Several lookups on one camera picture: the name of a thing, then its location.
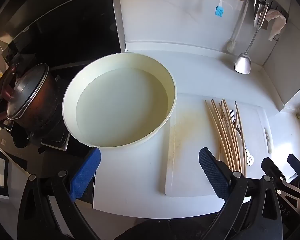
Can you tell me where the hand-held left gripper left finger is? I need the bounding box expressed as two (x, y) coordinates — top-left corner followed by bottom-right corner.
(17, 147), (102, 240)

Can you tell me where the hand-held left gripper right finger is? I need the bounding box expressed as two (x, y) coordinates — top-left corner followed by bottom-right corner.
(199, 147), (283, 240)

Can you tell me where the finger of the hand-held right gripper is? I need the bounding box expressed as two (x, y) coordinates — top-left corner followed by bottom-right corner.
(287, 154), (300, 192)
(261, 157), (288, 189)

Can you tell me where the metal fork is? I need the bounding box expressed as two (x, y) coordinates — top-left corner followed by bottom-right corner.
(229, 109), (255, 167)

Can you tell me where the bundle of wooden chopsticks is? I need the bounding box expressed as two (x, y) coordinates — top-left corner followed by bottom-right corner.
(204, 99), (247, 178)

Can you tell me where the white round basin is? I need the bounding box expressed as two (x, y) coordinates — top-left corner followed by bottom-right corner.
(62, 52), (177, 148)

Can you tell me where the white plastic cutting board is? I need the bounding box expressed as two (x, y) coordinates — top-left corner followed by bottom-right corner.
(161, 92), (287, 197)

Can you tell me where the brown cooking pot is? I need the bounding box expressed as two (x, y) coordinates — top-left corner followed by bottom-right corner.
(6, 64), (65, 140)

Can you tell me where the grey pot lid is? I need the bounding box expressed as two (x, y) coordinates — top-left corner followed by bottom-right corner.
(6, 64), (50, 120)

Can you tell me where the metal wok spatula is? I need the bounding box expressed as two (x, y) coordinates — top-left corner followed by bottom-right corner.
(234, 2), (269, 75)

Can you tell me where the dark red cookware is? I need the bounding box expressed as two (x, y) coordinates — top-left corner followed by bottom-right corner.
(0, 65), (17, 128)

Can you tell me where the white hanging cloth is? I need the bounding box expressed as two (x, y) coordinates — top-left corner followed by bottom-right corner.
(264, 9), (287, 42)

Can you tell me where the white dish brush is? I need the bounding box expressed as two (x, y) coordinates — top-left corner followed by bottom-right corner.
(226, 0), (248, 53)

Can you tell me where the black range hood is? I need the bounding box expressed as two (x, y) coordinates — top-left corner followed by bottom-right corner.
(0, 0), (123, 67)

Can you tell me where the triangular metal scraper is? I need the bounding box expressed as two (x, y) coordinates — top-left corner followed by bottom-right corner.
(254, 4), (263, 27)

